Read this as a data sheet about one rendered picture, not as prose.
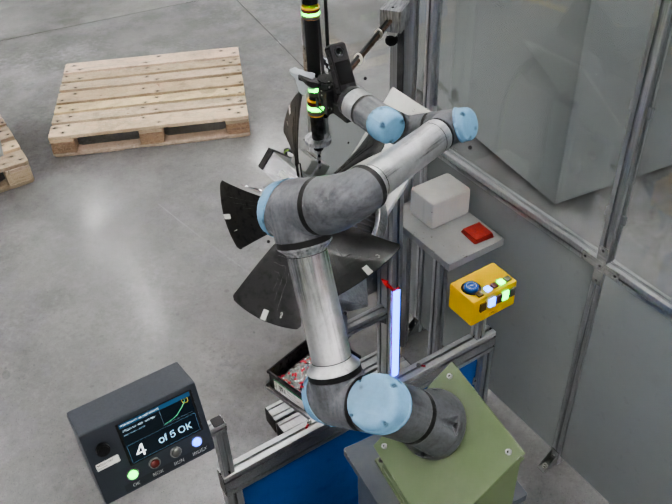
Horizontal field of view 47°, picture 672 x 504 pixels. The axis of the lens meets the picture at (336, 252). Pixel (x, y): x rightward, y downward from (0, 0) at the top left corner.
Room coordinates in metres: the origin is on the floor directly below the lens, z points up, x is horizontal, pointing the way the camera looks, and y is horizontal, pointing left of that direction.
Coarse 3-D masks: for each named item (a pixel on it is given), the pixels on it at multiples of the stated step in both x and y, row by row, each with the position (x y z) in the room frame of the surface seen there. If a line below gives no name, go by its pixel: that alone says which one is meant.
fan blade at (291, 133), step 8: (296, 96) 2.10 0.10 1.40; (296, 104) 2.07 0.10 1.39; (288, 112) 2.14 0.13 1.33; (296, 112) 2.05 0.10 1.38; (288, 120) 2.13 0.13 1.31; (296, 120) 2.03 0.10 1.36; (288, 128) 2.12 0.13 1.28; (296, 128) 2.01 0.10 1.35; (288, 136) 2.12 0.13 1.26; (296, 136) 1.99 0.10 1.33; (296, 144) 1.97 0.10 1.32; (296, 152) 1.96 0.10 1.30; (296, 160) 1.95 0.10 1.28; (296, 168) 1.98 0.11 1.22
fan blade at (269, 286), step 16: (272, 256) 1.75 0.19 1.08; (256, 272) 1.73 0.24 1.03; (272, 272) 1.72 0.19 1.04; (288, 272) 1.72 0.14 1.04; (240, 288) 1.72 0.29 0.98; (256, 288) 1.71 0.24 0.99; (272, 288) 1.70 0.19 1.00; (288, 288) 1.69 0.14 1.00; (240, 304) 1.70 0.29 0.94; (256, 304) 1.68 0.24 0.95; (272, 304) 1.67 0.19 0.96; (288, 304) 1.67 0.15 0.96; (272, 320) 1.64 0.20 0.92; (288, 320) 1.64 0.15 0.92
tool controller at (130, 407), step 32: (128, 384) 1.15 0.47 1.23; (160, 384) 1.13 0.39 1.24; (192, 384) 1.12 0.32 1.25; (96, 416) 1.05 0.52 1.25; (128, 416) 1.04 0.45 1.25; (160, 416) 1.07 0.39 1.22; (192, 416) 1.09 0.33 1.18; (96, 448) 0.99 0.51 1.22; (160, 448) 1.04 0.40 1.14; (192, 448) 1.07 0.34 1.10; (96, 480) 0.97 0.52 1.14; (128, 480) 0.99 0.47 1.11
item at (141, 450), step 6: (144, 438) 1.04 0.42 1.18; (132, 444) 1.02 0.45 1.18; (138, 444) 1.03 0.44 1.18; (144, 444) 1.03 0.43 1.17; (150, 444) 1.04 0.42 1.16; (132, 450) 1.02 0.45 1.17; (138, 450) 1.02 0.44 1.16; (144, 450) 1.03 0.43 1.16; (150, 450) 1.03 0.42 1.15; (132, 456) 1.01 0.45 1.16; (138, 456) 1.02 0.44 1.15; (144, 456) 1.02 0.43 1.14; (132, 462) 1.01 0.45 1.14
